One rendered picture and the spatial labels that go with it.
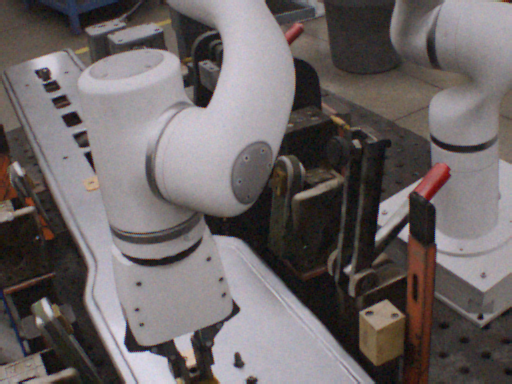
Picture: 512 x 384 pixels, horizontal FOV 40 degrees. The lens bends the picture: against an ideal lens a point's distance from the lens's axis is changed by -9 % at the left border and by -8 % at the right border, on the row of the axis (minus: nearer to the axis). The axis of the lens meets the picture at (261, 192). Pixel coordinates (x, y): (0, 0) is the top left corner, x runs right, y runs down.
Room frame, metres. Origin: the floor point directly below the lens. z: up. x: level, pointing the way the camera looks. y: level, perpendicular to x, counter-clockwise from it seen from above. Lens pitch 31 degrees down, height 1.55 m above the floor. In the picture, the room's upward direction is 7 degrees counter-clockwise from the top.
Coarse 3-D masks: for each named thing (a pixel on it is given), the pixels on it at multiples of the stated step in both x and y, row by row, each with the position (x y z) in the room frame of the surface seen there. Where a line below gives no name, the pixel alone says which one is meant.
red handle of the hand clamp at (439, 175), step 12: (432, 168) 0.66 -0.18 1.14; (444, 168) 0.66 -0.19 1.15; (432, 180) 0.65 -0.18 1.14; (444, 180) 0.65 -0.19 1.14; (420, 192) 0.64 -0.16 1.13; (432, 192) 0.64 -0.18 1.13; (408, 204) 0.64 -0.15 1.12; (396, 216) 0.64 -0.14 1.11; (408, 216) 0.63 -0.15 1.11; (384, 228) 0.63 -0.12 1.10; (396, 228) 0.63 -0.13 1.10; (384, 240) 0.62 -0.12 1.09; (348, 264) 0.62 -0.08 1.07; (348, 276) 0.61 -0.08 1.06
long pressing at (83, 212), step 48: (48, 96) 1.37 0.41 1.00; (48, 144) 1.15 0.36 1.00; (96, 192) 0.96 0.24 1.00; (96, 240) 0.83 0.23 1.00; (240, 240) 0.78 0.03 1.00; (96, 288) 0.72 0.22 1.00; (240, 288) 0.69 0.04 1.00; (288, 288) 0.68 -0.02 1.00; (240, 336) 0.61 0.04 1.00; (288, 336) 0.60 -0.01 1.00
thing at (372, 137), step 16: (352, 128) 0.64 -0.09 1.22; (368, 128) 0.64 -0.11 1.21; (336, 144) 0.61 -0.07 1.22; (352, 144) 0.62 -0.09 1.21; (368, 144) 0.61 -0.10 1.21; (384, 144) 0.61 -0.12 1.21; (336, 160) 0.60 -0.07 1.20; (352, 160) 0.63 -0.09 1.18; (368, 160) 0.60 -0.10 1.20; (384, 160) 0.61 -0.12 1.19; (352, 176) 0.63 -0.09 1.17; (368, 176) 0.60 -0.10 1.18; (352, 192) 0.63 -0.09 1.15; (368, 192) 0.60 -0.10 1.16; (352, 208) 0.63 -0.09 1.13; (368, 208) 0.60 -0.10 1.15; (352, 224) 0.63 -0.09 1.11; (368, 224) 0.60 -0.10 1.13; (352, 240) 0.62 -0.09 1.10; (368, 240) 0.60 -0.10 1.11; (352, 256) 0.60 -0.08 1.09; (368, 256) 0.60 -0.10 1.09; (336, 272) 0.63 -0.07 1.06; (352, 272) 0.60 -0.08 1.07
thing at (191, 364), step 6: (186, 354) 0.58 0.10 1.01; (192, 354) 0.58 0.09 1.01; (192, 360) 0.57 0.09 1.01; (168, 366) 0.56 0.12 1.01; (192, 366) 0.55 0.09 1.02; (198, 366) 0.55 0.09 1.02; (192, 372) 0.55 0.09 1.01; (198, 372) 0.54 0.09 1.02; (192, 378) 0.53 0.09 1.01; (198, 378) 0.54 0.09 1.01; (204, 378) 0.54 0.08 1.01; (216, 378) 0.54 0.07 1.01
